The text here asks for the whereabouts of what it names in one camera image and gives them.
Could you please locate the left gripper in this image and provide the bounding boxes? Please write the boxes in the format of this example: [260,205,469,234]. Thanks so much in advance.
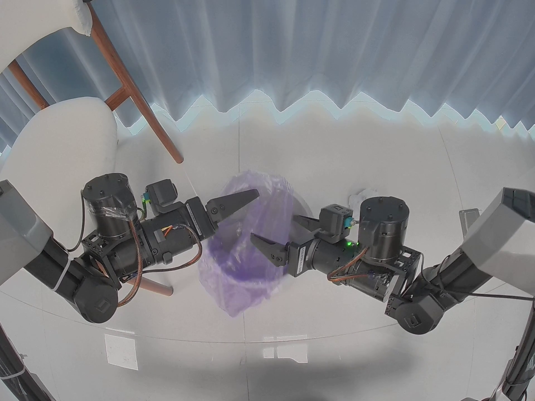
[140,188,260,267]

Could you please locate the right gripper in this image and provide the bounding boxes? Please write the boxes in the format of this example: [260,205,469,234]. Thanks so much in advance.
[249,213,367,280]

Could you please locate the purple plastic bag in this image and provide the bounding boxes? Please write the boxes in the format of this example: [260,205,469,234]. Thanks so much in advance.
[196,173,312,319]

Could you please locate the white trash bin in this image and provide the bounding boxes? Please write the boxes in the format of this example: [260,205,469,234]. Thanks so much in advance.
[208,181,313,292]

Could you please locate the crumpled white paper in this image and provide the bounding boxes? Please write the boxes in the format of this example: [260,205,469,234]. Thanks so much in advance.
[349,187,379,204]

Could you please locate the white cushioned wooden chair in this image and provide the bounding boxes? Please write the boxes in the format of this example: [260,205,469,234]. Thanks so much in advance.
[0,0,184,298]

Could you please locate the pale blue curtain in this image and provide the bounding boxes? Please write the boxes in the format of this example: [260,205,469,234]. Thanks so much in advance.
[0,0,535,142]

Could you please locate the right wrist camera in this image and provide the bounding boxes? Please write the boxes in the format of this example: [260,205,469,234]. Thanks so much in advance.
[319,204,357,242]

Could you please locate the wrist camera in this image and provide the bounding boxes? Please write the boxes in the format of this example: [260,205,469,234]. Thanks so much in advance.
[143,180,179,217]
[319,204,357,242]

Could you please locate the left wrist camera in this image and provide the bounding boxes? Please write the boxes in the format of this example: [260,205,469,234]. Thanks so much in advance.
[143,180,179,217]

